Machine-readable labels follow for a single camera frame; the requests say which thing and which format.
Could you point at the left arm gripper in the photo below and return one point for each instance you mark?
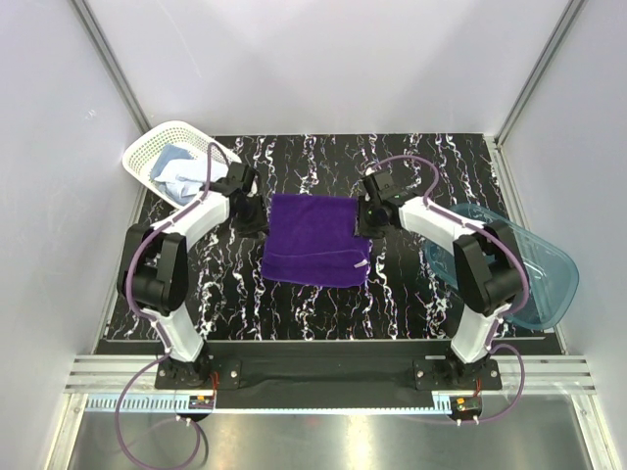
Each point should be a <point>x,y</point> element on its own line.
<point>260,224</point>

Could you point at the white towel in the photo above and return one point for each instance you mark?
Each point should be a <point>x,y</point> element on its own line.
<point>183,179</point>

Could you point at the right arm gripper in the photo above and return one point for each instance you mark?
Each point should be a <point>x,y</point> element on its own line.
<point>361,226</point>

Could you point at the white perforated laundry basket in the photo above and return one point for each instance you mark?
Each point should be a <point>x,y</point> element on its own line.
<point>139,158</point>

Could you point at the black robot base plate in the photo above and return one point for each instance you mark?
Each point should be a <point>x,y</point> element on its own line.
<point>323,372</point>

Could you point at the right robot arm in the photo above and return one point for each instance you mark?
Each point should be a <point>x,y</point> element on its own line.
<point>491,279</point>

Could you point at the aluminium frame rail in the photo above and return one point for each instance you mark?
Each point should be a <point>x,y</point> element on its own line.
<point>132,383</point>

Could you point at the light blue towel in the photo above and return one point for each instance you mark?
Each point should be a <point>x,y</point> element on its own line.
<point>169,159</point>

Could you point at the blue transparent plastic tray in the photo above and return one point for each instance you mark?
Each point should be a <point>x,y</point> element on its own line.
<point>552,274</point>

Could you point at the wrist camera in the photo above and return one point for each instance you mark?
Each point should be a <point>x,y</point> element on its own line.
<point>380,186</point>
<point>240,178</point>

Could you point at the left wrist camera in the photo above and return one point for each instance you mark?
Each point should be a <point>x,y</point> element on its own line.
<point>240,178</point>

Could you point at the purple microfiber towel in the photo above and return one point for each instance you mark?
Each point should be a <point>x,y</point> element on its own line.
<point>312,241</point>

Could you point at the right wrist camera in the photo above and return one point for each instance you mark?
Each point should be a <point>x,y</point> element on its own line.
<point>380,186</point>

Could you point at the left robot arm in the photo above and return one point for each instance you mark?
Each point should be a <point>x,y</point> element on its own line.
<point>154,273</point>

